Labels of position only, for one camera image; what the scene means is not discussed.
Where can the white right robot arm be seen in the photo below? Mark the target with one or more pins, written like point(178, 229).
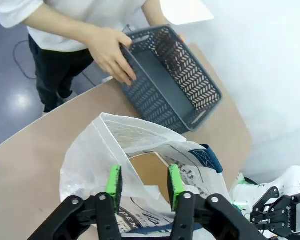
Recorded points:
point(290, 177)

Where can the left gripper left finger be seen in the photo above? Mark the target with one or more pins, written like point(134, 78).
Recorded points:
point(90, 217)

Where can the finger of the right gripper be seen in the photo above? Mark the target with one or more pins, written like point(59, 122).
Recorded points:
point(275, 221)
point(270, 202)

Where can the dark grey plastic basket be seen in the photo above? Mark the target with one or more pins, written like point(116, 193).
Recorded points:
point(165, 82)

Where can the person's right forearm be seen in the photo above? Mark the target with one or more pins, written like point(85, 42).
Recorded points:
point(65, 25)

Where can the white navy shopping bag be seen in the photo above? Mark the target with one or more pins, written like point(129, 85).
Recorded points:
point(90, 162)

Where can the white table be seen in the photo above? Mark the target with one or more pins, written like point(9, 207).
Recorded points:
point(190, 10)

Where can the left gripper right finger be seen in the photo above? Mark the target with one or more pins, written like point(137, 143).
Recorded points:
point(202, 220)

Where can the brown cardboard box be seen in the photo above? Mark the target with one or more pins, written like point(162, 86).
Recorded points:
point(150, 170)

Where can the person's left forearm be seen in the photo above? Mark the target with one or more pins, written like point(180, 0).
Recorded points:
point(153, 12)

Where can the person in white t-shirt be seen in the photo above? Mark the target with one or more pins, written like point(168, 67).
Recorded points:
point(52, 62)

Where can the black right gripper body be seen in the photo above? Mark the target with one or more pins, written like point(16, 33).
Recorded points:
point(298, 212)

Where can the person's right hand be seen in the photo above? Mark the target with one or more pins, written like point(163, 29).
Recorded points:
point(107, 52)

